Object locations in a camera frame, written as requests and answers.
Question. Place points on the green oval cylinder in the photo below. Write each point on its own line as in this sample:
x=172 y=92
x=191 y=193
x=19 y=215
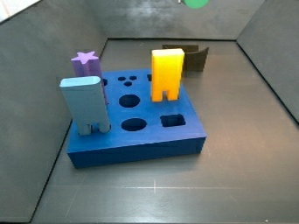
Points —
x=195 y=4

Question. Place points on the blue shape sorter block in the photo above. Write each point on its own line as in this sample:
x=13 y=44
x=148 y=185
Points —
x=147 y=129

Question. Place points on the purple star peg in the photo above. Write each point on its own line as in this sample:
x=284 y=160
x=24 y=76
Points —
x=85 y=65

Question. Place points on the black curved cradle fixture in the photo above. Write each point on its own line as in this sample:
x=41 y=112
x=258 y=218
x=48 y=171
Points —
x=193 y=57

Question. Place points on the yellow rectangular peg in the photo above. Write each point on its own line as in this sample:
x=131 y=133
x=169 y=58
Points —
x=167 y=69

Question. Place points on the light blue oval peg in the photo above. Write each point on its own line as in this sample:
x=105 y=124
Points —
x=85 y=101

